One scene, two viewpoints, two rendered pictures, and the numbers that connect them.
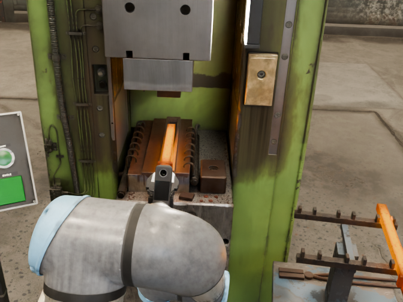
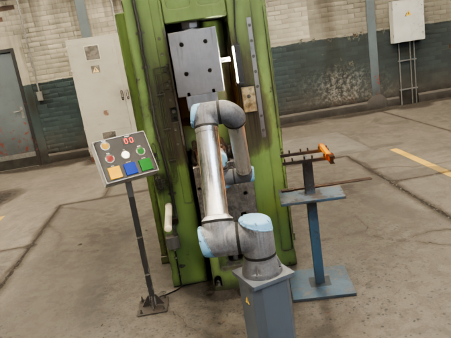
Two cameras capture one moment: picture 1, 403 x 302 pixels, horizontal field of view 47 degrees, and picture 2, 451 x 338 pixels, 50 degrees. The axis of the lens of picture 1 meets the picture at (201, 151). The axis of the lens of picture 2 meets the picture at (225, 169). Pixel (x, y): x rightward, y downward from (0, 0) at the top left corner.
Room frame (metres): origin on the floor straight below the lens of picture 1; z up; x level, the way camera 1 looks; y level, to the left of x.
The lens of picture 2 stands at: (-1.83, 0.21, 1.65)
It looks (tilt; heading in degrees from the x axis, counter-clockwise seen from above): 14 degrees down; 357
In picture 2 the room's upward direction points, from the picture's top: 9 degrees counter-clockwise
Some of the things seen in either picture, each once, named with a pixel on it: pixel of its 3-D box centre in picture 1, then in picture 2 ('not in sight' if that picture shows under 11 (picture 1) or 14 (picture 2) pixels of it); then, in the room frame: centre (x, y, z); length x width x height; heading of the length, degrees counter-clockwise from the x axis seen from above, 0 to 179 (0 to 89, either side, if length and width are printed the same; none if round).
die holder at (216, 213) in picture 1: (177, 208); (222, 184); (1.49, 0.08, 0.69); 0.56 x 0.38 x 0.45; 1
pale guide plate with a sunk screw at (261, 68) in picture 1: (260, 79); (249, 99); (1.41, -0.18, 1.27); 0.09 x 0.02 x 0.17; 91
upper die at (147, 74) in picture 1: (163, 54); (201, 98); (1.48, 0.14, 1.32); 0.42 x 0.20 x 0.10; 1
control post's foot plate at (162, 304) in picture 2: not in sight; (152, 300); (1.18, 0.69, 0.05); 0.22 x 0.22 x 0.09; 1
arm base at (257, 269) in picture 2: not in sight; (260, 261); (0.24, 0.01, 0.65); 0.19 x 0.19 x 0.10
